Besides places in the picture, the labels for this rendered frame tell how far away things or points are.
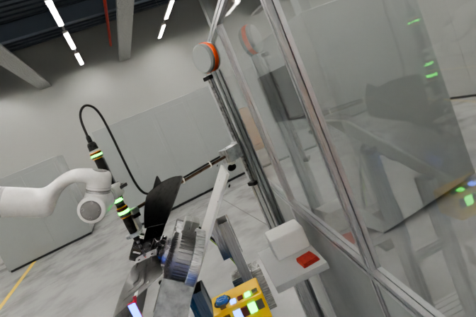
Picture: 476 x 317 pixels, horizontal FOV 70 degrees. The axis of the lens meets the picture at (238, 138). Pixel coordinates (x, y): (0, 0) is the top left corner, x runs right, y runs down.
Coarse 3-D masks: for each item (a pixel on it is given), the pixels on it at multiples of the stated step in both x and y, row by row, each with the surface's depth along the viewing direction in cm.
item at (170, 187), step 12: (168, 180) 137; (180, 180) 144; (156, 192) 133; (168, 192) 140; (144, 204) 130; (156, 204) 137; (168, 204) 144; (144, 216) 135; (156, 216) 141; (168, 216) 146; (144, 228) 140
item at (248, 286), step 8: (256, 280) 111; (240, 288) 110; (248, 288) 108; (256, 288) 106; (216, 296) 111; (232, 296) 107; (248, 296) 104; (256, 296) 103; (216, 304) 106; (232, 304) 103; (240, 304) 102; (264, 304) 103; (216, 312) 102; (224, 312) 102; (232, 312) 102; (256, 312) 103; (264, 312) 104
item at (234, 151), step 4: (232, 144) 178; (236, 144) 175; (224, 148) 178; (228, 148) 172; (232, 148) 173; (236, 148) 175; (240, 148) 177; (220, 152) 174; (224, 152) 172; (228, 152) 171; (232, 152) 173; (236, 152) 174; (240, 152) 176; (220, 156) 176; (228, 156) 171; (232, 156) 172; (236, 156) 174; (240, 156) 176; (224, 160) 175; (228, 160) 172; (232, 160) 172
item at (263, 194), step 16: (224, 80) 177; (224, 96) 175; (240, 128) 178; (240, 144) 180; (240, 160) 184; (256, 160) 183; (256, 176) 180; (256, 192) 185; (272, 192) 185; (272, 208) 184; (272, 224) 186
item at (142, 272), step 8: (152, 256) 135; (136, 264) 134; (144, 264) 131; (152, 264) 128; (160, 264) 125; (136, 272) 128; (144, 272) 125; (152, 272) 121; (160, 272) 117; (128, 280) 127; (136, 280) 122; (144, 280) 119; (152, 280) 115; (128, 288) 122; (136, 288) 118; (144, 288) 114; (120, 296) 121; (128, 296) 117; (120, 304) 117
